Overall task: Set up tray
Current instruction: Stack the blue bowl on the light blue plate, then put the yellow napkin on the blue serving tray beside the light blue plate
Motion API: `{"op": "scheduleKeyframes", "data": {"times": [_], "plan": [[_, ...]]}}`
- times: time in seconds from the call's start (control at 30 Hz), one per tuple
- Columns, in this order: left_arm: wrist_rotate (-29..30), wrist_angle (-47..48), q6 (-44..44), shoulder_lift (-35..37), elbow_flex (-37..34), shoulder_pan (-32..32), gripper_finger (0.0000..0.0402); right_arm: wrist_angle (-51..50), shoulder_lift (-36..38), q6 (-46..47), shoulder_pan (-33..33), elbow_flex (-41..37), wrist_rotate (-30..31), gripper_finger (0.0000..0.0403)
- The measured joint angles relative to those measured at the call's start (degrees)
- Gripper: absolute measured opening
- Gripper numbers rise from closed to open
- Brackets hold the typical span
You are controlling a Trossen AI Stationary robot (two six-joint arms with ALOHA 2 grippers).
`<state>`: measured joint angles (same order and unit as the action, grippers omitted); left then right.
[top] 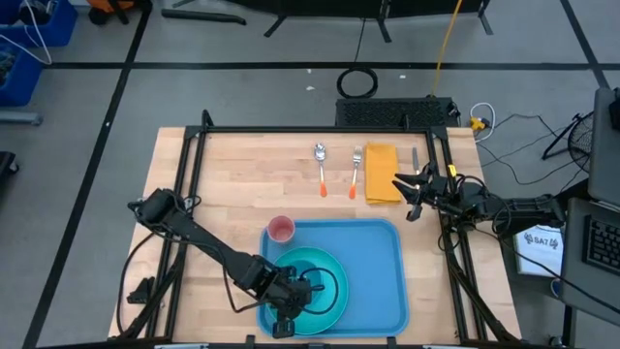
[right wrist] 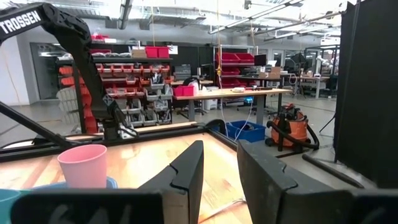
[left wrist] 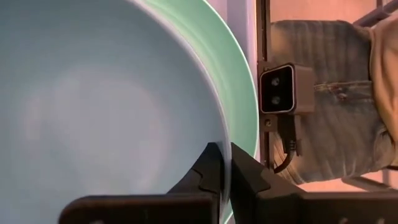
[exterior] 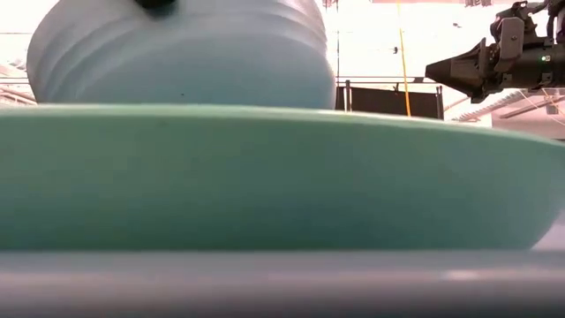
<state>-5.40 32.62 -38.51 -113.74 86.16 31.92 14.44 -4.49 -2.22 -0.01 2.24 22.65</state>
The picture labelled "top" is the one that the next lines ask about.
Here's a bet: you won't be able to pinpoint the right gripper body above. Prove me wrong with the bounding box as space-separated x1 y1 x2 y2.
406 162 457 223

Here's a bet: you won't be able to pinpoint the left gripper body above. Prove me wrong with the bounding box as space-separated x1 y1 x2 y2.
265 275 314 322

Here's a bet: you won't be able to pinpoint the orange cloth napkin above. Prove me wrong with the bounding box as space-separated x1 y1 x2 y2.
363 142 403 206

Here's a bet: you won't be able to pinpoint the teal plate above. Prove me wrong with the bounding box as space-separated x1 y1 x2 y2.
265 245 350 336

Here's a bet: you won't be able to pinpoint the fork with orange handle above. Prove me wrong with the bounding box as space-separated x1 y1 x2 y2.
348 145 363 201

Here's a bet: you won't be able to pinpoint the pink cup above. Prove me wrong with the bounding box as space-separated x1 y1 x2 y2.
266 215 296 243

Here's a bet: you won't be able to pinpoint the spoon with orange handle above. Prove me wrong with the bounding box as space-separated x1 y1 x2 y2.
313 143 328 199

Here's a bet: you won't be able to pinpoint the blue plastic tray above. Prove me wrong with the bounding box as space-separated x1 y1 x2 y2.
256 218 411 339

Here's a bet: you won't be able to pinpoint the black perforated computer case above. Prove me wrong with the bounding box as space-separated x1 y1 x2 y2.
334 96 460 129

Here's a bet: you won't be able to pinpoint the white printed sheet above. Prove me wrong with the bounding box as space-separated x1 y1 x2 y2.
513 226 566 278

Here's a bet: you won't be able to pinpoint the grey laptop with black keys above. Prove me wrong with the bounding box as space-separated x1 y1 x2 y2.
561 196 620 327

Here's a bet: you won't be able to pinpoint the grey panel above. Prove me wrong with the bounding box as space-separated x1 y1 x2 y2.
587 86 620 207

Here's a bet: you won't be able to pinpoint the long black bar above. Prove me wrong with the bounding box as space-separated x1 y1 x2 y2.
161 8 247 26

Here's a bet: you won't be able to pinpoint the black chair base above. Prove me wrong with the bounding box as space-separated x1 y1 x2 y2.
0 151 19 178

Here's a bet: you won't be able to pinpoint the grey bar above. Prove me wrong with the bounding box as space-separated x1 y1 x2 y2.
0 111 43 127

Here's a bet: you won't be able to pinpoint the orange object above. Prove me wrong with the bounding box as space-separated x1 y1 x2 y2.
86 0 135 14

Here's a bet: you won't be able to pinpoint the blue plastic bin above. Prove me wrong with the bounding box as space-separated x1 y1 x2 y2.
0 0 78 48
0 43 44 108

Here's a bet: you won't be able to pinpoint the black looped gripper cable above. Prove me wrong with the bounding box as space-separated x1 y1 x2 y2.
297 266 341 316

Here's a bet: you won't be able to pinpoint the black floor cables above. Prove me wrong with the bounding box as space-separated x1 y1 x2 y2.
477 112 590 188

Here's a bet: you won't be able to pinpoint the white looped cable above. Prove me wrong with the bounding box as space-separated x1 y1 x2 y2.
468 101 497 143

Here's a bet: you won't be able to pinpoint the black metal table frame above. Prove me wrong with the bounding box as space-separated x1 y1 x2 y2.
115 109 522 343

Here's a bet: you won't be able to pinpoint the coiled black cable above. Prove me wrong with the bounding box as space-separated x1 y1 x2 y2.
336 66 379 100

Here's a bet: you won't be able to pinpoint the yellow cable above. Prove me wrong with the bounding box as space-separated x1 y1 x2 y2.
429 0 464 98

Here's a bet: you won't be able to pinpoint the small black bracket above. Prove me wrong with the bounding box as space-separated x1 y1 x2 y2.
126 275 156 305

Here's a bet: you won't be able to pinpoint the black wire fan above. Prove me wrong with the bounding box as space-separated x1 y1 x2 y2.
541 110 595 175

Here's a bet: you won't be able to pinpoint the black stand frame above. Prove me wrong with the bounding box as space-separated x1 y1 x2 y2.
263 0 494 44

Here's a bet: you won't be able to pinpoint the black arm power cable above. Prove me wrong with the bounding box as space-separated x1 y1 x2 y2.
115 230 164 336

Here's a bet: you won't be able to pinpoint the thin white cable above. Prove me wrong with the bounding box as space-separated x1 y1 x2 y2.
0 0 53 67

